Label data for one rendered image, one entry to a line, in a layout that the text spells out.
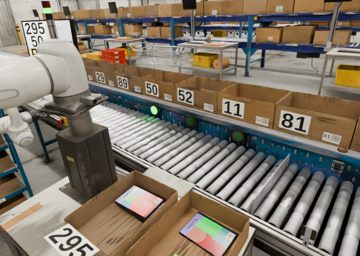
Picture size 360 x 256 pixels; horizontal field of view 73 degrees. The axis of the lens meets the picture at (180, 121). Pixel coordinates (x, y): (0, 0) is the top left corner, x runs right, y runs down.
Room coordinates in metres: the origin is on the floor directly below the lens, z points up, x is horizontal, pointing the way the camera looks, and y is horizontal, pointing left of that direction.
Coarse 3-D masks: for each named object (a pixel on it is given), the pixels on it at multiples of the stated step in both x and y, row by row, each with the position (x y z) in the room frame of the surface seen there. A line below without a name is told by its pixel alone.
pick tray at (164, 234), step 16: (192, 192) 0.82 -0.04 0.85; (176, 208) 0.76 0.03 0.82; (192, 208) 0.82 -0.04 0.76; (208, 208) 0.78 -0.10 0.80; (224, 208) 0.73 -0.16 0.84; (160, 224) 0.68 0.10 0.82; (176, 224) 0.73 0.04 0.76; (224, 224) 0.72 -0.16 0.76; (240, 224) 0.68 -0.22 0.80; (144, 240) 0.61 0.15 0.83; (160, 240) 0.66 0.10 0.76; (176, 240) 0.66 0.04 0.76; (240, 240) 0.59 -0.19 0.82
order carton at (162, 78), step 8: (160, 72) 2.26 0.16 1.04; (168, 72) 2.26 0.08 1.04; (176, 72) 2.19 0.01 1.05; (144, 80) 2.05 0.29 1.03; (152, 80) 1.98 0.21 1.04; (160, 80) 2.25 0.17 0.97; (168, 80) 2.26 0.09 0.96; (176, 80) 2.19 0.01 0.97; (144, 88) 2.06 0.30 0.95; (160, 88) 1.92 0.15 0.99; (168, 88) 1.86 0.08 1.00; (152, 96) 2.00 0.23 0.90; (160, 96) 1.93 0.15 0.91
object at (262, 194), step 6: (288, 156) 1.12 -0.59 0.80; (282, 162) 1.06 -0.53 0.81; (288, 162) 1.14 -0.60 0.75; (282, 168) 1.06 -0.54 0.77; (276, 174) 1.00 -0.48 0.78; (270, 180) 0.93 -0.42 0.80; (276, 180) 1.01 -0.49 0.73; (264, 186) 0.88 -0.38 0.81; (270, 186) 0.94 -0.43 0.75; (258, 192) 0.84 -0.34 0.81; (264, 192) 0.89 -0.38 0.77; (258, 198) 0.84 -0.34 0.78; (264, 198) 0.89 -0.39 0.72; (252, 204) 0.80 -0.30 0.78; (258, 204) 0.84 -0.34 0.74; (252, 210) 0.80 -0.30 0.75
